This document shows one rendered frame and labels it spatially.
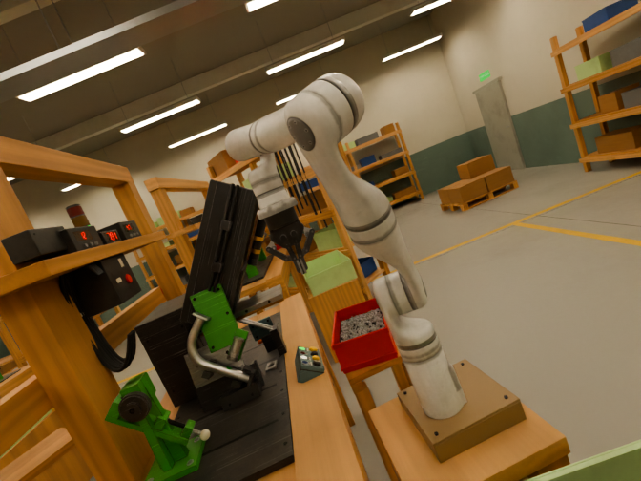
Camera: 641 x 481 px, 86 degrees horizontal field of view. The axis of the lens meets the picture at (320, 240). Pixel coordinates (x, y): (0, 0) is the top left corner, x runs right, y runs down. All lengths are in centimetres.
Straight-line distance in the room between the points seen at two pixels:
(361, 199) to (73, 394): 93
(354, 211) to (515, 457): 56
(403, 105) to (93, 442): 1031
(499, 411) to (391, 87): 1025
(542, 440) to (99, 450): 108
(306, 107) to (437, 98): 1064
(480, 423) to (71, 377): 101
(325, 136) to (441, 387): 58
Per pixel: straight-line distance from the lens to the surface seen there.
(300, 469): 92
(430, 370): 81
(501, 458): 86
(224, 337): 127
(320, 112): 50
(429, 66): 1125
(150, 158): 1098
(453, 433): 85
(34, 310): 115
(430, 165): 1078
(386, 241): 62
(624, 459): 72
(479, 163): 759
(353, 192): 55
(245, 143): 76
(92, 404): 119
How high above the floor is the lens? 147
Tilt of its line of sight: 9 degrees down
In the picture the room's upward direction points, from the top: 22 degrees counter-clockwise
